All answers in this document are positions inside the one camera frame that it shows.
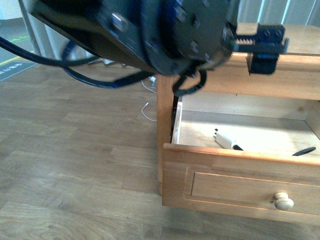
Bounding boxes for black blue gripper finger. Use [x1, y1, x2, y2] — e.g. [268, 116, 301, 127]
[247, 53, 279, 75]

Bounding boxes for wooden drawer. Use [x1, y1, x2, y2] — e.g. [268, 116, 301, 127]
[162, 92, 320, 225]

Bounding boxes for black blue arm cables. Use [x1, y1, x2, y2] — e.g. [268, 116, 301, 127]
[0, 36, 208, 97]

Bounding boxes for black charger cable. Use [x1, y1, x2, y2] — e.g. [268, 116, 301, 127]
[291, 146, 317, 157]

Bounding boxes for white charger adapter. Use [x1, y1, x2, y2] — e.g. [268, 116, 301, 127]
[214, 128, 244, 151]

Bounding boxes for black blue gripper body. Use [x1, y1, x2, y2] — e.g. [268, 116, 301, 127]
[233, 23, 290, 54]

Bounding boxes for wooden nightstand cabinet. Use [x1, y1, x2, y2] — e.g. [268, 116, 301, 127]
[156, 22, 320, 196]

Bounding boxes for grey floor sign sticker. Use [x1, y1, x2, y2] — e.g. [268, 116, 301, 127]
[0, 61, 36, 82]

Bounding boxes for white floor charger plug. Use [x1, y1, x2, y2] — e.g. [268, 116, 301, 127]
[149, 76, 157, 83]

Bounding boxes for grey pleated curtain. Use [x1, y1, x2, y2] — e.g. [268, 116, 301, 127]
[18, 0, 320, 59]

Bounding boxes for grey floor socket box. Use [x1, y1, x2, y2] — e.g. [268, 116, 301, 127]
[149, 80, 157, 89]

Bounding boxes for white floor cable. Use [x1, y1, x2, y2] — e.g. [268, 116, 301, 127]
[141, 79, 158, 122]

